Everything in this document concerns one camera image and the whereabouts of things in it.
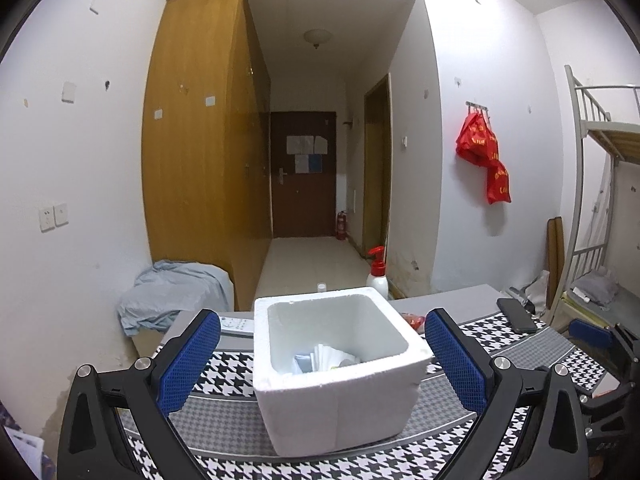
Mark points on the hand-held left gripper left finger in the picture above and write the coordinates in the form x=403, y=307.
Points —
x=190, y=360

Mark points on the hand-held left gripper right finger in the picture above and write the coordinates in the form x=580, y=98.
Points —
x=456, y=360

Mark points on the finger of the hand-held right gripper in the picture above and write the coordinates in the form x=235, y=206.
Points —
x=590, y=332
x=620, y=397

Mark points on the blue and white packet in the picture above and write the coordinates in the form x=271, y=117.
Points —
x=302, y=364

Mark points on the white foam box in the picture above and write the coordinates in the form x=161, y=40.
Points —
x=340, y=410

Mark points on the white face mask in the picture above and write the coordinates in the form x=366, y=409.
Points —
x=327, y=357

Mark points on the grey pillow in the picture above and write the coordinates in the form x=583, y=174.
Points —
x=597, y=287

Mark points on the red snack packet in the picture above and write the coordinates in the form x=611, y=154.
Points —
x=412, y=322

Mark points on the white remote control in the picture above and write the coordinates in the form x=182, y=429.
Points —
x=237, y=326

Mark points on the houndstooth table cloth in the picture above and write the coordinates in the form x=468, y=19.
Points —
x=225, y=410

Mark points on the light blue blanket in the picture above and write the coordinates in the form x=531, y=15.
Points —
x=170, y=290

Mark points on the black smartphone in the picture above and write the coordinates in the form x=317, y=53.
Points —
x=517, y=315

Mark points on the brown wooden board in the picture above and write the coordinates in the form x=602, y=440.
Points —
x=555, y=260

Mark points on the white pump bottle red top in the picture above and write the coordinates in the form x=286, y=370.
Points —
x=378, y=280

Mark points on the metal bunk bed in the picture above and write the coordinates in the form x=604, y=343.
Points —
x=582, y=185

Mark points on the red plastic bag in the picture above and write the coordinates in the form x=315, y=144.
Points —
x=498, y=185
x=477, y=140

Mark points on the red fire extinguisher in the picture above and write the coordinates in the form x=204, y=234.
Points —
x=341, y=225

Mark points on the printed paper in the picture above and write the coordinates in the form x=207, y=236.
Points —
x=25, y=452

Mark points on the dark brown entrance door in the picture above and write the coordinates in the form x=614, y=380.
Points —
x=302, y=200

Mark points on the wooden wardrobe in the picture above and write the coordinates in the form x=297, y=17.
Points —
x=200, y=160

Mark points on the wooden side door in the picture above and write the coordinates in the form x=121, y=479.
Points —
x=377, y=170

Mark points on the small white paper notice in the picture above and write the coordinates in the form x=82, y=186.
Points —
x=302, y=164

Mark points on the blue paper notice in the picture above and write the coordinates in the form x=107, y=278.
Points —
x=315, y=163

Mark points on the wide white paper notice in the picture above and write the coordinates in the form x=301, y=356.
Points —
x=300, y=145

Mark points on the narrow white paper notice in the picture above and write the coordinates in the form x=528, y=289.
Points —
x=320, y=144

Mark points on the ceiling lamp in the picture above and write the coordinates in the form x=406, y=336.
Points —
x=318, y=37

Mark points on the white wall socket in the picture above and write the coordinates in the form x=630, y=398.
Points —
x=47, y=219
x=61, y=214

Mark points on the metal wall hook rack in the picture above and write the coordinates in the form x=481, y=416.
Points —
x=476, y=106

